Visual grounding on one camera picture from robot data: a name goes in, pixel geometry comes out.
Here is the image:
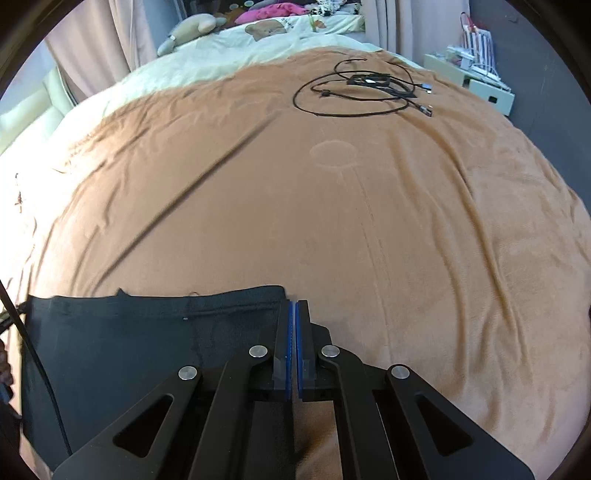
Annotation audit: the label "brown teddy bear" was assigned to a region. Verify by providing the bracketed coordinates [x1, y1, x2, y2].
[244, 19, 288, 41]

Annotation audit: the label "cream padded headboard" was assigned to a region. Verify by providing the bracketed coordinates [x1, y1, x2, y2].
[0, 65, 75, 155]

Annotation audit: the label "brown blanket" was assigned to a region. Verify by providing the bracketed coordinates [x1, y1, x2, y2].
[0, 46, 591, 480]

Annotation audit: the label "striped bag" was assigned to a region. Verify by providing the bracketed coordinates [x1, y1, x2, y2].
[458, 13, 498, 77]

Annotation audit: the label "black charger block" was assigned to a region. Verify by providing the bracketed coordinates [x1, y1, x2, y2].
[347, 73, 416, 99]

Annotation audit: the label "pink curtain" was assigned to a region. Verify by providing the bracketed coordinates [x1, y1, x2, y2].
[45, 0, 160, 108]
[361, 0, 419, 58]

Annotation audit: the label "pink plush toy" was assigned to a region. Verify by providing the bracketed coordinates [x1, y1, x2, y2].
[235, 2, 302, 25]

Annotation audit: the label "black cable coil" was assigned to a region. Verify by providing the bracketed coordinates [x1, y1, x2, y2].
[293, 58, 435, 119]

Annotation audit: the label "black and white patterned cloth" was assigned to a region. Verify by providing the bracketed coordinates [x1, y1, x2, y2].
[308, 0, 366, 17]

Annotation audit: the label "beige plush toy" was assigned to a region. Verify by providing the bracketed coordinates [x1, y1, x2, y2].
[157, 13, 228, 57]

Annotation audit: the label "white nightstand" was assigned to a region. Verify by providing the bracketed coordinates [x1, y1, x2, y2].
[424, 52, 516, 117]

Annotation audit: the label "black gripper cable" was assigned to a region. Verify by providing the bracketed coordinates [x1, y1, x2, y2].
[0, 279, 74, 455]

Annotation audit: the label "black shorts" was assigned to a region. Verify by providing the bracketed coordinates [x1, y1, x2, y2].
[19, 285, 296, 480]

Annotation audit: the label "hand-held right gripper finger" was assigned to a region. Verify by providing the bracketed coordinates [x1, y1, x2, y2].
[295, 299, 536, 480]
[53, 299, 296, 480]

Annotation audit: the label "cream duvet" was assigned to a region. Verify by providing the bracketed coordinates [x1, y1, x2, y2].
[0, 13, 419, 155]

